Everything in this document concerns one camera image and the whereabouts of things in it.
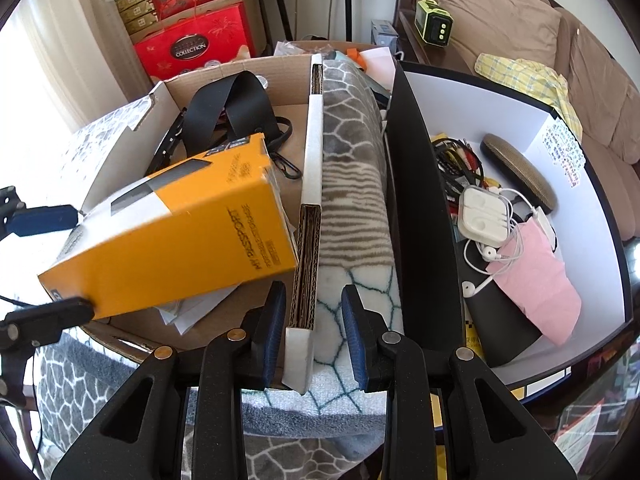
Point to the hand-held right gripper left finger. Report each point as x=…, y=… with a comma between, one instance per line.
x=272, y=330

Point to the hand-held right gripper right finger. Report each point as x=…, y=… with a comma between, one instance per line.
x=356, y=340

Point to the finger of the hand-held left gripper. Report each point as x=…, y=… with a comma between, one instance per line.
x=50, y=317
x=45, y=220

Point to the white barcode leaflet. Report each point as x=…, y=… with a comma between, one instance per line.
x=200, y=310

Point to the yellow and white carton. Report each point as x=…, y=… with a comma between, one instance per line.
x=175, y=250

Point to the white brown cardboard box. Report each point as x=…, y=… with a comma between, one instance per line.
x=285, y=80

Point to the black flat case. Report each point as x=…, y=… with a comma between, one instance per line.
x=492, y=325

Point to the grey white patterned blanket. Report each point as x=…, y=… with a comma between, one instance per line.
x=350, y=185

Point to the cream curtain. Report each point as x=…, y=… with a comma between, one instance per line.
x=50, y=60

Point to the black and white storage box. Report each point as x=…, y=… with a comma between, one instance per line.
x=420, y=185

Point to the pink pouch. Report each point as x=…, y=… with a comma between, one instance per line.
x=540, y=285

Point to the olive glasses case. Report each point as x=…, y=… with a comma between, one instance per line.
x=520, y=170

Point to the white paper bag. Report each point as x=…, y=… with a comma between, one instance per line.
x=377, y=67

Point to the open cardboard floor box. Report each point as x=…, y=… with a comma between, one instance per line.
x=300, y=47

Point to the blue grey box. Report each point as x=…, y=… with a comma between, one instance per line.
x=384, y=34

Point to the yellow plaid cloth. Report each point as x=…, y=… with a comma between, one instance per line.
x=530, y=85

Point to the brown sofa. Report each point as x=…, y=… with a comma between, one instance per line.
x=610, y=160

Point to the black speaker stand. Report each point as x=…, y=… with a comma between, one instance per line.
x=282, y=10
x=347, y=10

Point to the green black power station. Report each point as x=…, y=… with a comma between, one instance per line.
x=434, y=24

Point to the small brown sofa cushion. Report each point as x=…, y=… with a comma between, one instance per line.
x=600, y=90

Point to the large brown sofa cushion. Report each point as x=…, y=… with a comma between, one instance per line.
x=500, y=15

